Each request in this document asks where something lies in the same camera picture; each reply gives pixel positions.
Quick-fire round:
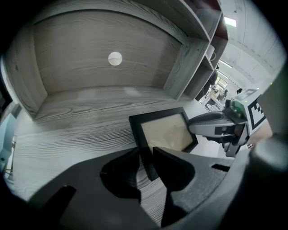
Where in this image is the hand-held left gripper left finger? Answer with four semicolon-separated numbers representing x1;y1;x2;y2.
28;147;162;230

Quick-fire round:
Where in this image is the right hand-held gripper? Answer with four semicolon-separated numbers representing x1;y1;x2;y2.
188;88;267;158

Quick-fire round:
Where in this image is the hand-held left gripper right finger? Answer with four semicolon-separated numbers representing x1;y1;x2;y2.
153;146;236;228

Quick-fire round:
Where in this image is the black framed picture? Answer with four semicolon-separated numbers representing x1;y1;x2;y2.
128;107;198;181

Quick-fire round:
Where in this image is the wooden shelf desk unit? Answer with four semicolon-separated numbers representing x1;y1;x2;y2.
2;0;230;230

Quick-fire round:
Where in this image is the white mug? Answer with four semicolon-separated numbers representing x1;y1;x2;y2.
206;44;217;62

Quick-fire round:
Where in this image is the light blue flat box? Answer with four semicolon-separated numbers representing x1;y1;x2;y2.
0;113;16;162

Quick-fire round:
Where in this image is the ceiling light panel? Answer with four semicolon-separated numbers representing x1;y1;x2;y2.
224;16;237;27

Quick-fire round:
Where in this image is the white round cable grommet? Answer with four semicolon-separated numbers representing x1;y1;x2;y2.
108;51;123;66

